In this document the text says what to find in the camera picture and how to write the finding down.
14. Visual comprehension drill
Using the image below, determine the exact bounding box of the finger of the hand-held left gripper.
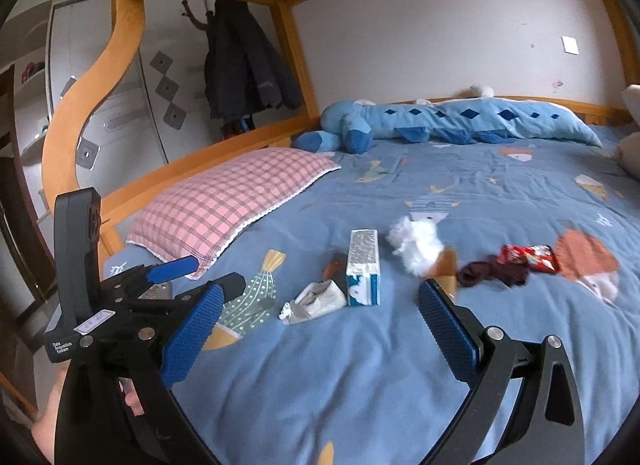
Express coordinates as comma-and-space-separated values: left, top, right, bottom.
115, 255, 200, 296
165, 272, 247, 316

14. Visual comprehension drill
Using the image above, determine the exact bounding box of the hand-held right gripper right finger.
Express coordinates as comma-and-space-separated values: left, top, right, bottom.
417, 279, 586, 465

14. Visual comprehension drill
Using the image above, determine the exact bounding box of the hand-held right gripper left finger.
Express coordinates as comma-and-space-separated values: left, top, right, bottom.
54, 281, 226, 465

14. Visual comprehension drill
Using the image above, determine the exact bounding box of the dark red sock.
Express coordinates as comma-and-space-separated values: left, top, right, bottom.
457, 255, 531, 290

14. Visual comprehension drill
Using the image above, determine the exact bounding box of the white grey sock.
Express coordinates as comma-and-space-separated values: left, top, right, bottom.
279, 280, 347, 326

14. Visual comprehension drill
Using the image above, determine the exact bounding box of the white tissue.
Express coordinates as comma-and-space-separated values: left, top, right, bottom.
387, 215, 446, 276

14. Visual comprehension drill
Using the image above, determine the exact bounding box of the blue white drink carton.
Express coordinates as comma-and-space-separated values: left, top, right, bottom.
345, 229, 382, 307

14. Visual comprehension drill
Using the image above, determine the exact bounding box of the red snack wrapper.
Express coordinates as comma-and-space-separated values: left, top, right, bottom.
500, 244, 560, 273

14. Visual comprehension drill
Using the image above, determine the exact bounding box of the person's left hand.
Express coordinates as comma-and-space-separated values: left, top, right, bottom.
31, 369, 145, 465

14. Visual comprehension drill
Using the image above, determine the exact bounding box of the brown wooden door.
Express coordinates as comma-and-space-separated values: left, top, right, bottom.
0, 65, 57, 296

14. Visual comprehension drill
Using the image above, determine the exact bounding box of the pink plaid pillow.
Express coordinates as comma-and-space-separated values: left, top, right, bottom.
125, 147, 343, 280

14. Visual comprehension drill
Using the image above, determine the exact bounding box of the white wardrobe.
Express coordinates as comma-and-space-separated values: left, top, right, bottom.
47, 0, 226, 226

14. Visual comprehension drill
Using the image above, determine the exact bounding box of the long blue plush pillow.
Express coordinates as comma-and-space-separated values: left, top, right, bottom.
292, 97, 603, 154

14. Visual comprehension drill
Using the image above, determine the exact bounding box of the dark hanging coat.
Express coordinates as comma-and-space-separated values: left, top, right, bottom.
204, 0, 307, 122

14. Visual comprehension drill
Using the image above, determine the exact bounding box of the white grey plush toy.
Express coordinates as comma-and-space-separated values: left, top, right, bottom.
452, 85, 496, 100

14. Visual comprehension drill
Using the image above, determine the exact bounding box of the wooden coat rack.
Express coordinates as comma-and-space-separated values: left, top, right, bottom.
181, 0, 216, 46

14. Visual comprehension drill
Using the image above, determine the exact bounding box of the folded cream printed quilt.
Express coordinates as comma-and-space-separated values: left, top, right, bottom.
612, 85, 640, 176

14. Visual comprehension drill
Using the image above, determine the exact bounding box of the white wall shelf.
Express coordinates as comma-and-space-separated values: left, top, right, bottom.
12, 60, 53, 170

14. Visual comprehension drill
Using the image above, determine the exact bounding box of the wooden bunk bed frame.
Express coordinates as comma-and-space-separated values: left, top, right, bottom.
40, 0, 640, 411

